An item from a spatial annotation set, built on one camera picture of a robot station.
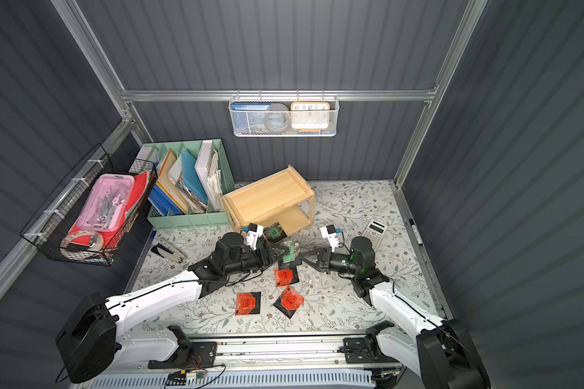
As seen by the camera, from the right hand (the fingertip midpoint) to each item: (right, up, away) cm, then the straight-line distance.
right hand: (306, 258), depth 73 cm
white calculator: (+30, +5, +29) cm, 42 cm away
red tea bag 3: (-6, -18, +11) cm, 22 cm away
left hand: (-7, +1, +1) cm, 7 cm away
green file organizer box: (-44, +27, +22) cm, 56 cm away
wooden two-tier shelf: (-8, +19, +16) cm, 26 cm away
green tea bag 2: (-5, +1, +1) cm, 5 cm away
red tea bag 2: (-8, -11, +16) cm, 21 cm away
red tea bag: (-21, -18, +10) cm, 29 cm away
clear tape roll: (-57, +4, -8) cm, 58 cm away
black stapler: (-54, -2, +21) cm, 58 cm away
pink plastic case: (-60, +16, -1) cm, 62 cm away
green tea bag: (-12, +5, +26) cm, 29 cm away
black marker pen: (+51, +4, +35) cm, 62 cm away
